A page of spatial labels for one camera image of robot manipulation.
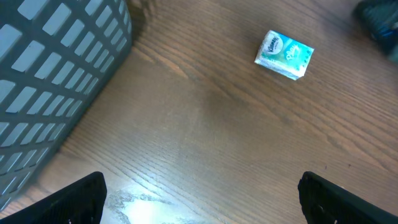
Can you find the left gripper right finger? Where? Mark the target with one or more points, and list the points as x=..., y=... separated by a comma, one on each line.
x=325, y=202

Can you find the teal silver small box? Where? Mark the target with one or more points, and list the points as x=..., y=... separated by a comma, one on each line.
x=284, y=55

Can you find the grey plastic mesh basket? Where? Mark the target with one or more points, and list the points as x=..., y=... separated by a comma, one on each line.
x=56, y=55

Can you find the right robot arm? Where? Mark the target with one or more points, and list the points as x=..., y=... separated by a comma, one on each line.
x=379, y=19

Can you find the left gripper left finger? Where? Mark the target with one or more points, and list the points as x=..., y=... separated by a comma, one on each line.
x=81, y=202

